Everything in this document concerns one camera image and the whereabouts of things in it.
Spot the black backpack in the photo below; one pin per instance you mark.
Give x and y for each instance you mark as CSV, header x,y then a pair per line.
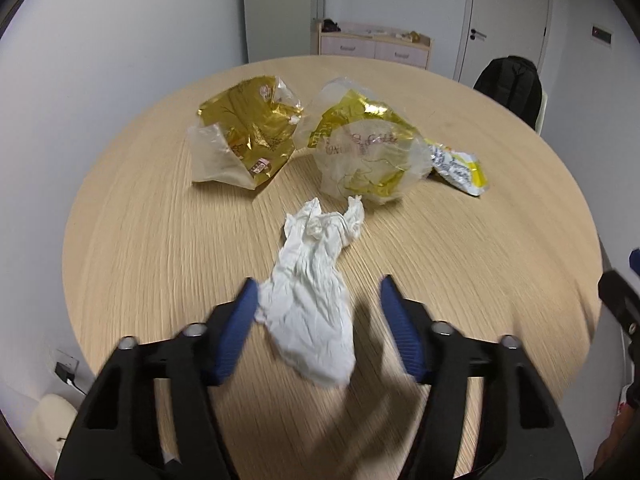
x,y
510,87

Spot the cream chair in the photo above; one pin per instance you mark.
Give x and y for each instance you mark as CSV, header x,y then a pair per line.
x,y
50,425

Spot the white wall socket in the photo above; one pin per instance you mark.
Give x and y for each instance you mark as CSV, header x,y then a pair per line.
x,y
70,357

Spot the small black item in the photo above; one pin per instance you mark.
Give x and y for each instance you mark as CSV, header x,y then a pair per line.
x,y
331,25

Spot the small gold item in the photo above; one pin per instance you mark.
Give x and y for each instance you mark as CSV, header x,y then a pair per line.
x,y
413,37

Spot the yellow white snack wrapper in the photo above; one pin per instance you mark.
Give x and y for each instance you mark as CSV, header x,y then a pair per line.
x,y
460,167

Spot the white door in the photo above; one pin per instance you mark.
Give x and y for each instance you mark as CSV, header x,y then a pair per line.
x,y
505,10

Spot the crumpled gold foil wrapper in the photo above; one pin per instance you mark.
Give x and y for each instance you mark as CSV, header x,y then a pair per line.
x,y
245,115

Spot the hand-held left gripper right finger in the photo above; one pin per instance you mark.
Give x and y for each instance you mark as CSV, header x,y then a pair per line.
x,y
402,340

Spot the dark wall sign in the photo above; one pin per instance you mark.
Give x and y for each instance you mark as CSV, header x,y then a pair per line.
x,y
602,35

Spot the clear gold bread wrapper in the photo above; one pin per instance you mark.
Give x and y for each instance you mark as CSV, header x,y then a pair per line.
x,y
370,150

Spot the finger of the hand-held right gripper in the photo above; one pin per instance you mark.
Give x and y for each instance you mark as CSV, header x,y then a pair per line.
x,y
635,261
620,300

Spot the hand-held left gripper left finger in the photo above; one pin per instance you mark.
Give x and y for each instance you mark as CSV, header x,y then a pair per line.
x,y
235,340

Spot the white tissue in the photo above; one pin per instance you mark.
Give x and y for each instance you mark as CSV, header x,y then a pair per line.
x,y
310,300

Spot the pink low cabinet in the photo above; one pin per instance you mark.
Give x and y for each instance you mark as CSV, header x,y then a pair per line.
x,y
370,50

